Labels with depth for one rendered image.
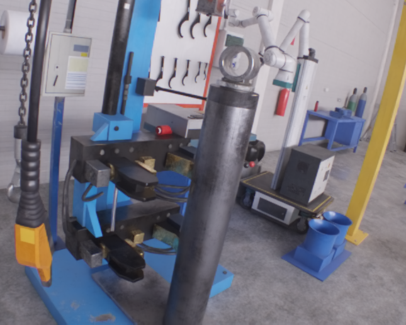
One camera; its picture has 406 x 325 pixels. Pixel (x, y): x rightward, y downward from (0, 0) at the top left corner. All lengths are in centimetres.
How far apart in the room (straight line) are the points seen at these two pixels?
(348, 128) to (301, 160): 493
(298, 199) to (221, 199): 217
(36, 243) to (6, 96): 263
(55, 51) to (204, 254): 145
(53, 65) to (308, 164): 248
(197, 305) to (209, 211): 55
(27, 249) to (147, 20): 147
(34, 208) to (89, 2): 296
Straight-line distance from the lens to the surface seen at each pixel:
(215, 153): 140
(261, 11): 375
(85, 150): 168
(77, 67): 226
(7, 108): 341
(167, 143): 197
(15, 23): 208
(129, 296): 216
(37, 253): 86
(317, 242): 306
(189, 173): 192
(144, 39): 199
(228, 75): 140
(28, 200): 80
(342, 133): 840
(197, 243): 158
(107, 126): 176
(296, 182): 355
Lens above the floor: 160
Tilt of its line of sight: 15 degrees down
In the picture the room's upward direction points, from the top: 11 degrees clockwise
